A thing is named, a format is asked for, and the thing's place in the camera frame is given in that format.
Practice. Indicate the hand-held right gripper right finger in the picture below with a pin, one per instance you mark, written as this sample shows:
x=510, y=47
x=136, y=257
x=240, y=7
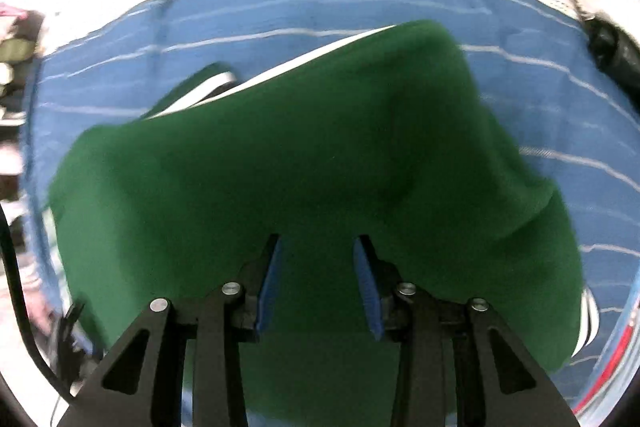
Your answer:
x=367, y=279

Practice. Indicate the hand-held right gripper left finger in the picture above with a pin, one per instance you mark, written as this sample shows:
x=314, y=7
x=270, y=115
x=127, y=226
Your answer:
x=267, y=279

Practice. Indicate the blue striped plaid quilt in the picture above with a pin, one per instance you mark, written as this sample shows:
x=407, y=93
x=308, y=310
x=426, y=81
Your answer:
x=310, y=2

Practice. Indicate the green varsity jacket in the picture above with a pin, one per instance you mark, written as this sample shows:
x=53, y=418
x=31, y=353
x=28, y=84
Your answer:
x=310, y=157

